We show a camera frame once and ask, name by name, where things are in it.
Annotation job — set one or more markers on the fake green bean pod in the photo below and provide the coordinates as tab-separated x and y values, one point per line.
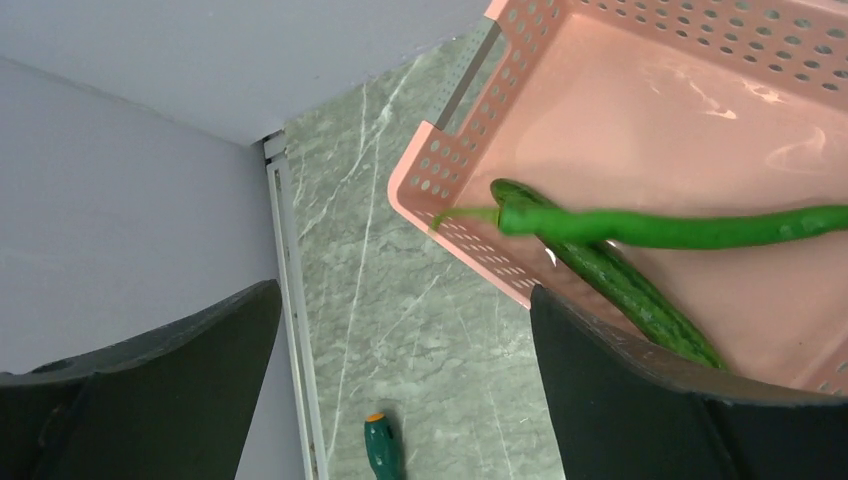
653	231

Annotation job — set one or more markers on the green handled screwdriver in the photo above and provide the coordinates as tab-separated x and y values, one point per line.
383	445

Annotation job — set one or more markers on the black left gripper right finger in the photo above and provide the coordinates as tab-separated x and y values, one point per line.
624	408

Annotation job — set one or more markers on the aluminium side rail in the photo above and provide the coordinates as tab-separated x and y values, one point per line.
295	312

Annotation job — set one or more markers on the pink plastic basket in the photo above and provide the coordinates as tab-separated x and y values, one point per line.
674	107

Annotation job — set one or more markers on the fake green cucumber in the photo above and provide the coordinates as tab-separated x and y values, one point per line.
601	266

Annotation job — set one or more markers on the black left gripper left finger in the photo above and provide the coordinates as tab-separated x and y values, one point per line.
175	402

